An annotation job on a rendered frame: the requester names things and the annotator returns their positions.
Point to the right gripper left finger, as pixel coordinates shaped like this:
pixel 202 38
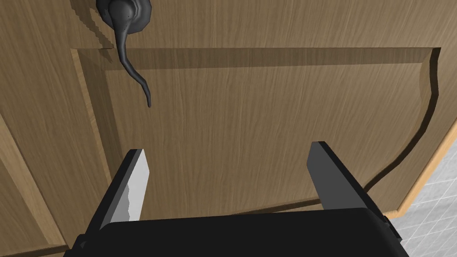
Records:
pixel 125 189

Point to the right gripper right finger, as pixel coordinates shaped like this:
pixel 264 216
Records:
pixel 337 178

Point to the brown wooden door leaf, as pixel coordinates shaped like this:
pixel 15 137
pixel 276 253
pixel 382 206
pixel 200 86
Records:
pixel 242 117

